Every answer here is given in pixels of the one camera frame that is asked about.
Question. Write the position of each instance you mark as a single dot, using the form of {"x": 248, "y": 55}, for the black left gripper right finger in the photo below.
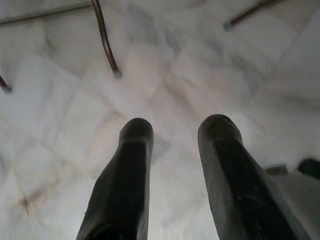
{"x": 240, "y": 190}

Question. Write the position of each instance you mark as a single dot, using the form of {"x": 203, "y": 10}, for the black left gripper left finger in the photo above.
{"x": 120, "y": 190}

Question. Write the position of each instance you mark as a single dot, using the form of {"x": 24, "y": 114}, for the black robot foot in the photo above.
{"x": 310, "y": 167}

